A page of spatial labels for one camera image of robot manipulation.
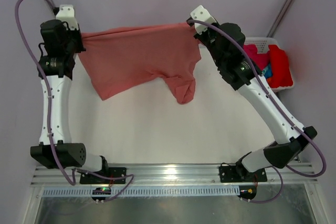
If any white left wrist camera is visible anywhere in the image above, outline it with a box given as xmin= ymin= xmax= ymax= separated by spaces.
xmin=56 ymin=4 xmax=79 ymax=30

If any magenta t shirt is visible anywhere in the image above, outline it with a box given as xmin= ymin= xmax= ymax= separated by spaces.
xmin=244 ymin=44 xmax=270 ymax=70

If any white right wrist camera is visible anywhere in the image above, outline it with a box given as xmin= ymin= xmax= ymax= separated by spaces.
xmin=190 ymin=5 xmax=217 ymax=35

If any aluminium mounting rail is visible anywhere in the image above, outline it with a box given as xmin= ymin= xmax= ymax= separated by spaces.
xmin=30 ymin=164 xmax=317 ymax=187

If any salmon pink t shirt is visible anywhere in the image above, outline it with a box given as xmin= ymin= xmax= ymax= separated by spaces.
xmin=79 ymin=23 xmax=201 ymax=104

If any right aluminium corner post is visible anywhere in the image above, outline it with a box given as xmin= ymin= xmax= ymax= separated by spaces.
xmin=266 ymin=0 xmax=295 ymax=37

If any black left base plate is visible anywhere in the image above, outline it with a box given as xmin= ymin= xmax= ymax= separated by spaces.
xmin=80 ymin=167 xmax=127 ymax=185

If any white perforated plastic basket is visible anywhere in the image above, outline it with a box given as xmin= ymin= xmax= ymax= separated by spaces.
xmin=244 ymin=37 xmax=294 ymax=92

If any slotted grey cable duct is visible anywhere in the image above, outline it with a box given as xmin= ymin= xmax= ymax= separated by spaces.
xmin=41 ymin=185 xmax=239 ymax=197

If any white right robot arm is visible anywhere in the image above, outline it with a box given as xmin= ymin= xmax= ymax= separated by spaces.
xmin=188 ymin=20 xmax=317 ymax=180

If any black controller board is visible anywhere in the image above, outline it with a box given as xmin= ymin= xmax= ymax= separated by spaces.
xmin=238 ymin=185 xmax=257 ymax=200
xmin=91 ymin=187 xmax=111 ymax=201

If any blue garment in basket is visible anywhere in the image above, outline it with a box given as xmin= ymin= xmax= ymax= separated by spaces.
xmin=262 ymin=63 xmax=273 ymax=79

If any right black controller board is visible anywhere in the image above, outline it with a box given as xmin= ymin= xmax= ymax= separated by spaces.
xmin=238 ymin=185 xmax=257 ymax=200

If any red t shirt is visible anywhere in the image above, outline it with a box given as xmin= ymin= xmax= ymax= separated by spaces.
xmin=268 ymin=45 xmax=293 ymax=89

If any left black controller board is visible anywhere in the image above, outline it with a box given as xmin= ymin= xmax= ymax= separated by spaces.
xmin=91 ymin=187 xmax=111 ymax=201

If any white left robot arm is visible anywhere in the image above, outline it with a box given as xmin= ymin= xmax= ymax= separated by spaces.
xmin=30 ymin=19 xmax=110 ymax=183

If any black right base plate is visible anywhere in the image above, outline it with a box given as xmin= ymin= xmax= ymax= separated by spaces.
xmin=218 ymin=163 xmax=268 ymax=183

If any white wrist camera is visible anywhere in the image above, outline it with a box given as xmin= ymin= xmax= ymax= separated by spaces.
xmin=190 ymin=5 xmax=217 ymax=35
xmin=56 ymin=4 xmax=79 ymax=30

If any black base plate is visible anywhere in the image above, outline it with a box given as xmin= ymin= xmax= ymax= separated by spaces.
xmin=80 ymin=167 xmax=127 ymax=185
xmin=218 ymin=163 xmax=268 ymax=183

